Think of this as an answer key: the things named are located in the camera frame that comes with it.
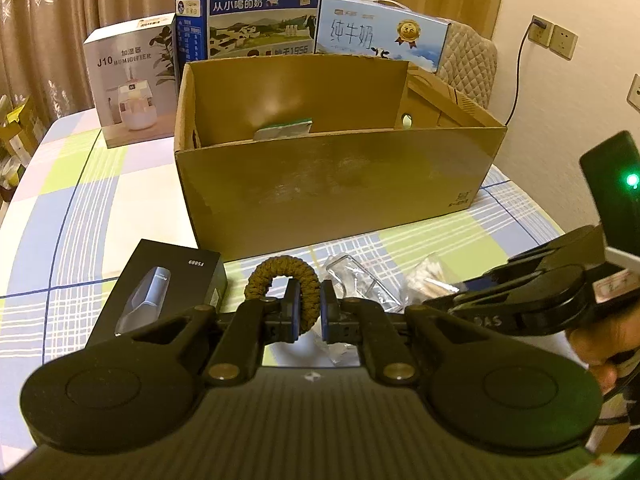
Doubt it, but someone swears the brown braided paracord bracelet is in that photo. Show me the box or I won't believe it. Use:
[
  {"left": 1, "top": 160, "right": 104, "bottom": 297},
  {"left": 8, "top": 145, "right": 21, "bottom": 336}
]
[{"left": 243, "top": 254, "right": 322, "bottom": 335}]

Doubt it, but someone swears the clear plastic case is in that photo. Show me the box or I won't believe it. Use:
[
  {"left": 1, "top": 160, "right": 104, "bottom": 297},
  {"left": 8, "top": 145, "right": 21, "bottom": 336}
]
[{"left": 318, "top": 254, "right": 404, "bottom": 366}]

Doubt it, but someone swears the bag of cotton swabs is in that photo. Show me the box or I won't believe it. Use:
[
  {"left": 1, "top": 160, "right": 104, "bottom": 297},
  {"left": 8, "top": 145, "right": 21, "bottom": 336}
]
[{"left": 400, "top": 252, "right": 460, "bottom": 307}]

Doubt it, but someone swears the black shaver box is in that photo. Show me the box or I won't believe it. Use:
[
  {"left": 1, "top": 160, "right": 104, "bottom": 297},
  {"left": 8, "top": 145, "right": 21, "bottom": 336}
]
[{"left": 88, "top": 240, "right": 227, "bottom": 346}]

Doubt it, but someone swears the silver foil pouch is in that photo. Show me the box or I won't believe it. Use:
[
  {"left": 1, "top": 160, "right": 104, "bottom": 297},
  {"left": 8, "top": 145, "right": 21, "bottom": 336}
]
[{"left": 253, "top": 118, "right": 312, "bottom": 141}]

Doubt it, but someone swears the person's right hand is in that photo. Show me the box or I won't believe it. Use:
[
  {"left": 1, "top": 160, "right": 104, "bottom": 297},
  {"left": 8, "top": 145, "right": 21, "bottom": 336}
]
[{"left": 566, "top": 306, "right": 640, "bottom": 393}]

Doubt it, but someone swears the brown cardboard box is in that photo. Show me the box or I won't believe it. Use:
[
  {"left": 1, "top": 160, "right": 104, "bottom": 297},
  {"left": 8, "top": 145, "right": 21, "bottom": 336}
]
[{"left": 175, "top": 54, "right": 506, "bottom": 260}]

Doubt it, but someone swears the beige quilted chair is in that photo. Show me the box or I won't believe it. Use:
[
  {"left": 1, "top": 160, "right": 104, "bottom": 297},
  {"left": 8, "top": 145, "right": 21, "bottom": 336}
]
[{"left": 436, "top": 21, "right": 498, "bottom": 108}]

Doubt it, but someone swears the white humidifier box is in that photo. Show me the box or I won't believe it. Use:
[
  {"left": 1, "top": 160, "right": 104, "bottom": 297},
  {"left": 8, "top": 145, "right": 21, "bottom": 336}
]
[{"left": 84, "top": 13, "right": 179, "bottom": 148}]

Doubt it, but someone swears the light blue milk carton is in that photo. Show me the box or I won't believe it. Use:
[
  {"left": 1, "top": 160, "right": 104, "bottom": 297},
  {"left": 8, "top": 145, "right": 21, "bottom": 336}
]
[{"left": 317, "top": 0, "right": 449, "bottom": 73}]

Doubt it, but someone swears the dark blue milk carton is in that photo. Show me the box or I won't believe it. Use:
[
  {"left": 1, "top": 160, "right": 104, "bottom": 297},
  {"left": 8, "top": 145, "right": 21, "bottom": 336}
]
[{"left": 175, "top": 0, "right": 322, "bottom": 66}]

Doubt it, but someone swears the beige curtain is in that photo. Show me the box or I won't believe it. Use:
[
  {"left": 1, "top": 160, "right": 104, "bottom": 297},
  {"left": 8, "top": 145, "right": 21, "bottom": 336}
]
[{"left": 1, "top": 0, "right": 174, "bottom": 126}]

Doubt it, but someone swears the white wall socket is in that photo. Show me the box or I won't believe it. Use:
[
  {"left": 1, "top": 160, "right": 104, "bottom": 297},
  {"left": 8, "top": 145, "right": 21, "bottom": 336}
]
[{"left": 527, "top": 15, "right": 578, "bottom": 61}]

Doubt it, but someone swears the black power cord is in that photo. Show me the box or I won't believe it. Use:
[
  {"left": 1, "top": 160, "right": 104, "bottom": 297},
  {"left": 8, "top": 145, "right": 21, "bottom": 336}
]
[{"left": 503, "top": 16, "right": 549, "bottom": 127}]

